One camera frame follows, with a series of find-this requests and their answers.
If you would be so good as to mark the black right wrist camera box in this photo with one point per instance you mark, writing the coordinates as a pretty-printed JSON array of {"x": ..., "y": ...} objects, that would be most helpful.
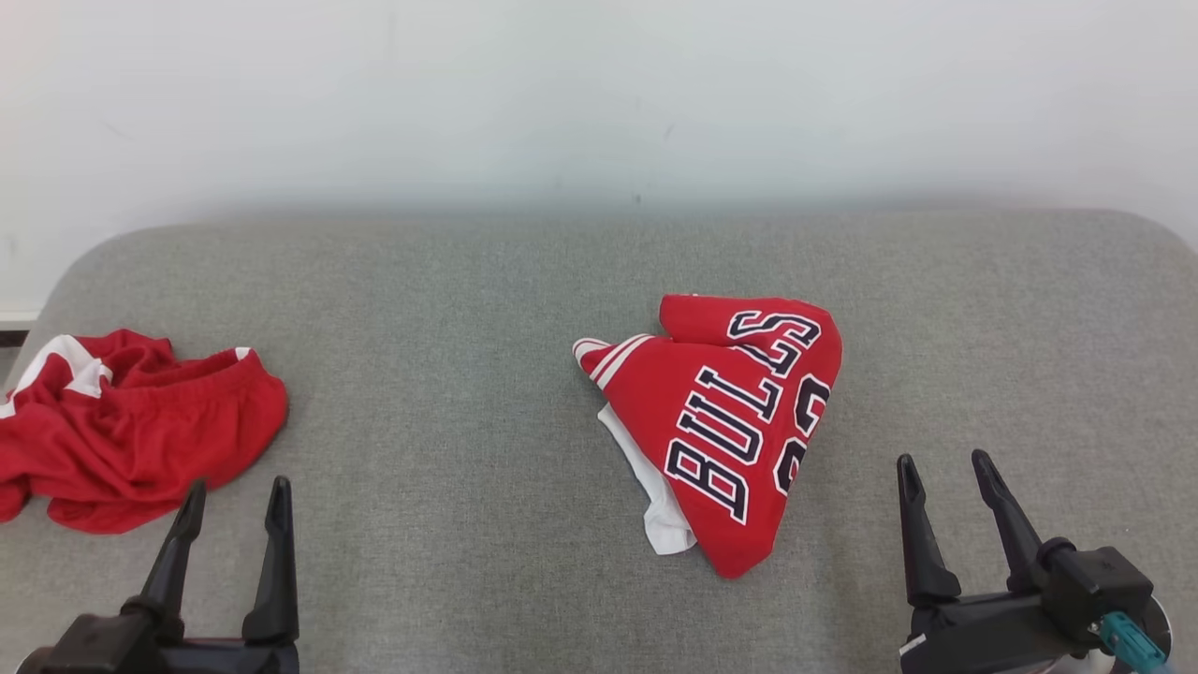
[{"x": 1095, "y": 580}]

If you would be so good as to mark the red white basketball shorts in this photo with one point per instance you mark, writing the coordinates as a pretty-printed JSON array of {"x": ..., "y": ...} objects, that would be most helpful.
[{"x": 140, "y": 440}]

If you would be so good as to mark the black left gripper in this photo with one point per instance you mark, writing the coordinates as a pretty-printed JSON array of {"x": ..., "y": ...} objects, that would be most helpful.
[{"x": 234, "y": 660}]

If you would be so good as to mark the grey fabric sofa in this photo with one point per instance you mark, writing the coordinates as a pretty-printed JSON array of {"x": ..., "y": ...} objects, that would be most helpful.
[{"x": 468, "y": 374}]

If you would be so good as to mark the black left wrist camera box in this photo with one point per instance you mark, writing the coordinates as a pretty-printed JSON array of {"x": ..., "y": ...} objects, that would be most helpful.
[{"x": 84, "y": 651}]

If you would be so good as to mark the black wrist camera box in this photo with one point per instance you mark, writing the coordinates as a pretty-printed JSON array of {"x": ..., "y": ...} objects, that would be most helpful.
[
  {"x": 1095, "y": 580},
  {"x": 84, "y": 651}
]

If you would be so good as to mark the red Bulls basketball jersey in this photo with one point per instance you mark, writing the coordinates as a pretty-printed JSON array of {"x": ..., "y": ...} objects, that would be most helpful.
[{"x": 711, "y": 421}]

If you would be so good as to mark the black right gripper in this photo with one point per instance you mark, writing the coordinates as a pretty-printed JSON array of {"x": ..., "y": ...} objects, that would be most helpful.
[{"x": 973, "y": 637}]

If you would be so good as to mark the white wall baseboard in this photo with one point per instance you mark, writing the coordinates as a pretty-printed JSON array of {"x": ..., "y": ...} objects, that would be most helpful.
[{"x": 14, "y": 318}]

